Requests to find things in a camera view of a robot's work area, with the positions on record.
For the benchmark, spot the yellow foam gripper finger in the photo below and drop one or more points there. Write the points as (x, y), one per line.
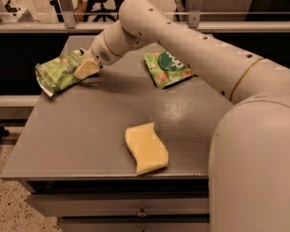
(87, 68)

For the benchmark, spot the green jalapeno chip bag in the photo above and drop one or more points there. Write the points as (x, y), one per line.
(57, 74)

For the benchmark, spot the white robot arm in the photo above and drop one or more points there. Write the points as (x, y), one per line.
(249, 156)

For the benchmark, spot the green round-logo snack bag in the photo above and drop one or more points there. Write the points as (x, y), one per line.
(165, 69)

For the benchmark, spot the grey drawer cabinet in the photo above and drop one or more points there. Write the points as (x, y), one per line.
(73, 158)

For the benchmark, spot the yellow wavy sponge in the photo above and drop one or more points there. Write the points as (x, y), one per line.
(147, 149)

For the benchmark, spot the metal drawer knob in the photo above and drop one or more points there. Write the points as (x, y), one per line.
(142, 213)

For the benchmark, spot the grey metal railing frame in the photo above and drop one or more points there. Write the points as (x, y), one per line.
(216, 16)

